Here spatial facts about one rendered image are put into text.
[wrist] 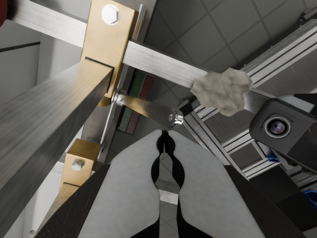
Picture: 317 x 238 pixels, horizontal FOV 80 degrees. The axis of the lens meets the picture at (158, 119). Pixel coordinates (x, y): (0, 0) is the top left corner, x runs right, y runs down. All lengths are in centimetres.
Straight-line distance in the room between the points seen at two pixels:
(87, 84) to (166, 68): 12
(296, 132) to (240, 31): 101
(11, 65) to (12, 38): 6
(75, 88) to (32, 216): 86
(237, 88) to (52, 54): 45
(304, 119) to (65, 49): 50
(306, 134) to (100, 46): 24
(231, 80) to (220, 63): 92
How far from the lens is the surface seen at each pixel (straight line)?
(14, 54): 51
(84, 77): 20
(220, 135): 114
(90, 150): 39
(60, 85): 18
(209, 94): 28
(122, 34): 25
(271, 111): 22
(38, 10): 30
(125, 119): 48
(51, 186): 83
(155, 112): 15
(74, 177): 41
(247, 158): 130
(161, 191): 42
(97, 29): 26
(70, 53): 55
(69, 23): 28
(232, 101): 28
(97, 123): 50
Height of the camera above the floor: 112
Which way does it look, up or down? 62 degrees down
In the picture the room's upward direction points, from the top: 180 degrees clockwise
